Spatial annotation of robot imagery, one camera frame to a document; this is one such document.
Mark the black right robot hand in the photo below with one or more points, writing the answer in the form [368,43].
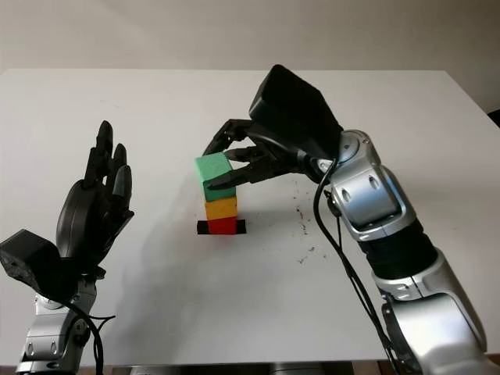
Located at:
[269,162]

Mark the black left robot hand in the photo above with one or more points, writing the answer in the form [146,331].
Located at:
[86,222]

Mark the green wooden block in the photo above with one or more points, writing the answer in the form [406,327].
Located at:
[213,168]

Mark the yellow wooden block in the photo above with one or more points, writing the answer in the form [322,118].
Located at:
[220,209]

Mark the red wooden block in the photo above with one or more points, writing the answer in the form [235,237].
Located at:
[221,226]

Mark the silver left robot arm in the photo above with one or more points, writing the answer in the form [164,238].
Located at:
[43,336]

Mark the black tape strip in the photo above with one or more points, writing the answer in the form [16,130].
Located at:
[201,227]

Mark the dark robot torso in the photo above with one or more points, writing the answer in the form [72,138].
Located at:
[297,369]

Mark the dark object beside table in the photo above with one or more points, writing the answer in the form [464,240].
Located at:
[495,119]

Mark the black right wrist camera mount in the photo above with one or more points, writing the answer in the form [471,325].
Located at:
[293,105]

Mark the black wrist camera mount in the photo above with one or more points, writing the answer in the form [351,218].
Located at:
[293,105]
[27,259]

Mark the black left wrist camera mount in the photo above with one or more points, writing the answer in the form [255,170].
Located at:
[27,259]

